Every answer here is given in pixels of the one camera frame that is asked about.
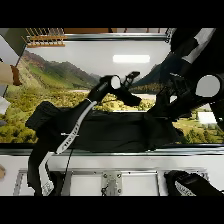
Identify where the black cable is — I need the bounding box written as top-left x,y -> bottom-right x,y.
61,148 -> 75,197

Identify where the black garment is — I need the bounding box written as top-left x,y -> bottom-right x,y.
24,101 -> 188,153

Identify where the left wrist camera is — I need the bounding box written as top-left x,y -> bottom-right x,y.
124,70 -> 142,86

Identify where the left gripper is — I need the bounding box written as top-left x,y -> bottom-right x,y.
119,85 -> 143,108

